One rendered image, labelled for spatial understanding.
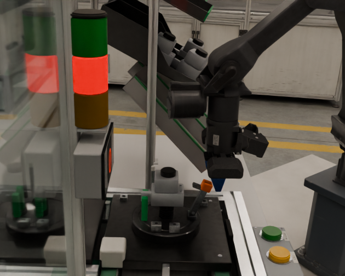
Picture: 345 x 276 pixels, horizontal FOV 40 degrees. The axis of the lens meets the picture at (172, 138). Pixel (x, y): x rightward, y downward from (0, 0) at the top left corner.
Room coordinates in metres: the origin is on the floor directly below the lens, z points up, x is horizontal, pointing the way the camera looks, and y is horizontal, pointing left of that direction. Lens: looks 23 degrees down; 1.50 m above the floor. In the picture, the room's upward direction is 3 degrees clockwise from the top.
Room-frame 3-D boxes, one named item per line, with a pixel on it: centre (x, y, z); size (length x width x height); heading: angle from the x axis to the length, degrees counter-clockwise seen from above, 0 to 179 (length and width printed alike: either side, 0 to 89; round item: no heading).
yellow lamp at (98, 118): (0.63, 0.12, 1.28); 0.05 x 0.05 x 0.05
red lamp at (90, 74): (0.63, 0.12, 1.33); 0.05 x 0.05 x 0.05
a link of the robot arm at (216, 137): (0.82, -0.09, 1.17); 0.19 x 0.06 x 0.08; 2
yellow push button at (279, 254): (0.74, -0.21, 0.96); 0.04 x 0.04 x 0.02
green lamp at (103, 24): (0.63, 0.12, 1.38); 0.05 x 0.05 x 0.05
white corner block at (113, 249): (0.72, 0.10, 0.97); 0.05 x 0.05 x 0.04; 2
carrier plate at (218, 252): (0.82, 0.01, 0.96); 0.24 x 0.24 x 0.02; 2
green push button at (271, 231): (0.81, -0.21, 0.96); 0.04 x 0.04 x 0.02
